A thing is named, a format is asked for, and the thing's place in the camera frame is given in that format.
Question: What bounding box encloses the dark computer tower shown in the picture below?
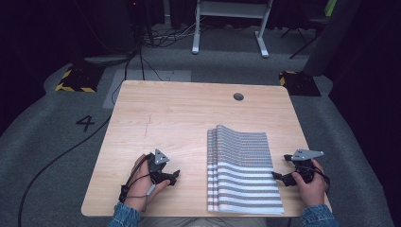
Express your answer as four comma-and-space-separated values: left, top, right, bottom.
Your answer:
125, 0, 151, 48

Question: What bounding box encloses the white desk frame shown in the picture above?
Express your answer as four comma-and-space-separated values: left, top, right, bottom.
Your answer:
191, 0, 274, 59

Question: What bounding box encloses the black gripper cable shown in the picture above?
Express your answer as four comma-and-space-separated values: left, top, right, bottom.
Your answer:
310, 164, 332, 194
118, 153, 158, 213

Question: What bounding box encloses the striped grey white cloth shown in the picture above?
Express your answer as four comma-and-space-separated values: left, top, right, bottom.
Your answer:
206, 124, 286, 216

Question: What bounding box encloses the black tripod stand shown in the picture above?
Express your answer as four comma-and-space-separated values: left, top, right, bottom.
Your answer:
279, 15, 330, 61

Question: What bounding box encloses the grey pillar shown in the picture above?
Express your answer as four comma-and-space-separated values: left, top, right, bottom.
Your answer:
303, 0, 363, 78

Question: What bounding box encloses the black stand base hazard tape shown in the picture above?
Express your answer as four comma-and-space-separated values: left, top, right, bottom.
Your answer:
54, 63, 106, 94
278, 70, 322, 97

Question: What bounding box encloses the long black floor cable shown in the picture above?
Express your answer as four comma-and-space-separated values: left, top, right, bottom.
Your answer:
17, 46, 146, 227

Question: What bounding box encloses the green panel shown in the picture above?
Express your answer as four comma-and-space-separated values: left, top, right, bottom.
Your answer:
323, 0, 338, 17

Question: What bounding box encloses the person's left hand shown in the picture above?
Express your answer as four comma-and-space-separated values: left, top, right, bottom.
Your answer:
124, 153, 171, 213

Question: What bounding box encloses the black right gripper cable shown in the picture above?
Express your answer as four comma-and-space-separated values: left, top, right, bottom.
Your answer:
310, 164, 332, 194

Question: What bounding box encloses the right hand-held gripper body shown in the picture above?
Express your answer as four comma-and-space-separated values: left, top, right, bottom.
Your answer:
283, 148, 325, 186

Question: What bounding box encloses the bundle of floor cables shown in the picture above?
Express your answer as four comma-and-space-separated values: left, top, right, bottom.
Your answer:
141, 17, 206, 49

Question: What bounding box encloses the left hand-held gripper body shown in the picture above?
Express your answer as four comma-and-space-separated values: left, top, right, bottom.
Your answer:
147, 148, 173, 185

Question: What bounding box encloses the person's right hand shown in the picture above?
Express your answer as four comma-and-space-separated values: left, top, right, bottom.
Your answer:
291, 158, 329, 208

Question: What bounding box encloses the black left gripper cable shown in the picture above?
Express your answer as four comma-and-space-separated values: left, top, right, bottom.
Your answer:
118, 153, 158, 213

